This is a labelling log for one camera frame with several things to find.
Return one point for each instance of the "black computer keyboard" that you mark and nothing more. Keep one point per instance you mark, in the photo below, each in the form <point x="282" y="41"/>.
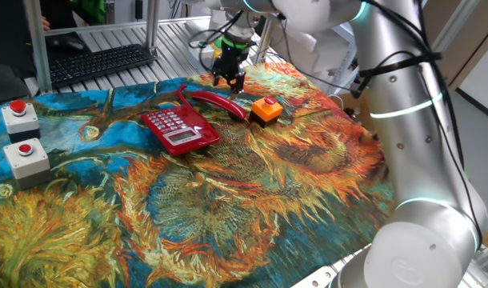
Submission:
<point x="100" y="62"/>

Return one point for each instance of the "yellow grey switch box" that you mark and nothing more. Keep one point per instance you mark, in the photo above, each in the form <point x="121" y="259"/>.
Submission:
<point x="216" y="51"/>

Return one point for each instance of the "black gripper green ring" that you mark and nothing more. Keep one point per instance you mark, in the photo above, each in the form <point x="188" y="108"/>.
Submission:
<point x="230" y="60"/>

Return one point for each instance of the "thin aluminium frame post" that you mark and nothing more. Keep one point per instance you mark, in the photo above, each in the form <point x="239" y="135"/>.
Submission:
<point x="152" y="24"/>

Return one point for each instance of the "person's dark clothed torso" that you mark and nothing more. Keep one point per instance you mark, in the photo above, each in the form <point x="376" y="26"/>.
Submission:
<point x="60" y="12"/>

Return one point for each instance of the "sunflower painting tablecloth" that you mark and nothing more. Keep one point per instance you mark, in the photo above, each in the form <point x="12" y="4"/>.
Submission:
<point x="228" y="200"/>

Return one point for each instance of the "brown wooden board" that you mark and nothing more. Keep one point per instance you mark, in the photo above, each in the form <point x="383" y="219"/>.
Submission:
<point x="468" y="40"/>

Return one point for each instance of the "black power adapter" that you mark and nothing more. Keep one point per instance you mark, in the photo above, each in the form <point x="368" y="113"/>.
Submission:
<point x="138" y="10"/>

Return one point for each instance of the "thick aluminium frame post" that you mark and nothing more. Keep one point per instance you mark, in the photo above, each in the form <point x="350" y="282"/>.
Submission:
<point x="38" y="48"/>

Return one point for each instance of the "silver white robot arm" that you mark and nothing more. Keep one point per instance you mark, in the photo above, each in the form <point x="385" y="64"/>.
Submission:
<point x="412" y="120"/>

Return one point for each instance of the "orange box red mushroom button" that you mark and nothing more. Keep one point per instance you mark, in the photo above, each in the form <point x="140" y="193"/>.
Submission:
<point x="266" y="112"/>

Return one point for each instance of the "person's bare hand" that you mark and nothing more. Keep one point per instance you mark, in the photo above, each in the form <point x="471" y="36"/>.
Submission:
<point x="46" y="26"/>

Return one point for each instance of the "grey box large red button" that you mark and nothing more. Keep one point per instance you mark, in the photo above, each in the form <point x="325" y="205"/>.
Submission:
<point x="20" y="120"/>

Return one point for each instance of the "black computer mouse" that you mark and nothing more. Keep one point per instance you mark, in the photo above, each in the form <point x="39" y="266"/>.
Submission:
<point x="68" y="43"/>

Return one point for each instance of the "black monitor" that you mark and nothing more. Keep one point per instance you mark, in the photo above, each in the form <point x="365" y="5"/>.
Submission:
<point x="8" y="48"/>

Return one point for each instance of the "red telephone handset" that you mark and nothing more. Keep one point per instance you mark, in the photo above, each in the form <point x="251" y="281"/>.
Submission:
<point x="220" y="102"/>

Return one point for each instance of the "grey box small red button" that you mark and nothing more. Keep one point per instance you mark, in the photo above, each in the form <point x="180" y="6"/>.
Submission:
<point x="28" y="164"/>

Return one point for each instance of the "red telephone base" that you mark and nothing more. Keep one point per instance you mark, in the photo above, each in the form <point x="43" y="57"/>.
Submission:
<point x="176" y="130"/>

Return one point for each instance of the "white box green button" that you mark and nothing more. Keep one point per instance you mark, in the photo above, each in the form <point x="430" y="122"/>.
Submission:
<point x="198" y="57"/>

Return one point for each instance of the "brown cardboard box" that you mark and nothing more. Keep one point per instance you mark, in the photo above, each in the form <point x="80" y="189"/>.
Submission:
<point x="362" y="108"/>

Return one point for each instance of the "slanted aluminium frame bar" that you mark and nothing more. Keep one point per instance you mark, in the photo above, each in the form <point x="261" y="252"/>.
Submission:
<point x="452" y="24"/>

